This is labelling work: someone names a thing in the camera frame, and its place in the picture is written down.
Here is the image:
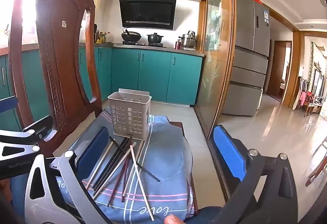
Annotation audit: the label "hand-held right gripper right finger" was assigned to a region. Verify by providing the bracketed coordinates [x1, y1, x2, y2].
[212, 124, 299, 224]

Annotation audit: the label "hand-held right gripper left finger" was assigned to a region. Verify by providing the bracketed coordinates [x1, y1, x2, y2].
[24, 125, 113, 224]

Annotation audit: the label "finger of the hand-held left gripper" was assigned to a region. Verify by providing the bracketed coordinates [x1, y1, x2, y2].
[0, 115, 55, 163]
[0, 96, 18, 113]

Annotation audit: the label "cream chopstick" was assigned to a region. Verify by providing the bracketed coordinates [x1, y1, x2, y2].
[85, 139, 115, 190]
[130, 145, 155, 221]
[92, 149, 134, 199]
[122, 142, 143, 203]

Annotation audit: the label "black chopstick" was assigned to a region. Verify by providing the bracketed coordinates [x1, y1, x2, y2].
[109, 136, 161, 182]
[94, 139, 131, 192]
[92, 138, 128, 189]

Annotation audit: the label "brown chopstick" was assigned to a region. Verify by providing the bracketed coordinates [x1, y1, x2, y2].
[107, 137, 133, 207]
[119, 158, 129, 197]

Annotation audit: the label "white plastic utensil holder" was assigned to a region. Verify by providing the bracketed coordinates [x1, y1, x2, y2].
[107, 88, 152, 141]

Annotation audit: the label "person's right hand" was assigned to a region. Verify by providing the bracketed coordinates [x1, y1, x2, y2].
[164, 214, 185, 224]

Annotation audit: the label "blue striped cloth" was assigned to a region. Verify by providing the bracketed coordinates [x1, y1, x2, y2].
[10, 109, 197, 224]

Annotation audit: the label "carved wooden chair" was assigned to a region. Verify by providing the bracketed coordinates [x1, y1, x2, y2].
[8, 0, 103, 158]

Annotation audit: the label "blue jeans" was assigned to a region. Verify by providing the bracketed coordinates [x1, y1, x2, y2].
[184, 207, 226, 224]

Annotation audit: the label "silver refrigerator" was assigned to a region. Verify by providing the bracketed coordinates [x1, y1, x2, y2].
[222, 0, 271, 116]

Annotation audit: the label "wood framed glass sliding door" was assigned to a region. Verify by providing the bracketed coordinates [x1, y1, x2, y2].
[194, 0, 237, 143]

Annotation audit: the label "brown wooden door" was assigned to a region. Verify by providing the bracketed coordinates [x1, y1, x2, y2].
[266, 40, 293, 103]

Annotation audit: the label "plain wooden chair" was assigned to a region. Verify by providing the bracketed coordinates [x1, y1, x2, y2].
[305, 136, 327, 187]

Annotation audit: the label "wooden chairs with garments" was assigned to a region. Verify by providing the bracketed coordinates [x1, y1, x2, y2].
[298, 76, 322, 117]

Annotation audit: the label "teal base cabinets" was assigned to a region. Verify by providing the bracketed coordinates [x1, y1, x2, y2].
[0, 46, 203, 132]

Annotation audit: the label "cluster of condiment bottles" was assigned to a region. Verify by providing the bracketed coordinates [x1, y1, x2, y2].
[96, 31, 113, 44]

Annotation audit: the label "stainless steel pot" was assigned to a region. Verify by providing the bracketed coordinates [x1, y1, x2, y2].
[178, 30, 198, 49]

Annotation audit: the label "gas stove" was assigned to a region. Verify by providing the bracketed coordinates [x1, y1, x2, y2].
[112, 41, 166, 48]

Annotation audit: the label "green garland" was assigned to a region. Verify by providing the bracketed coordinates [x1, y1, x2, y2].
[308, 43, 316, 92]

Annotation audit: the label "black wok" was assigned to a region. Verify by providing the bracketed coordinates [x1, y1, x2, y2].
[121, 28, 142, 43]

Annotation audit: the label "black lidded pot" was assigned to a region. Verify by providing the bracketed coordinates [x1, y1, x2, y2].
[147, 32, 164, 44]

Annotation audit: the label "black range hood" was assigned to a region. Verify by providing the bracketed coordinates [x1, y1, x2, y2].
[118, 0, 177, 31]

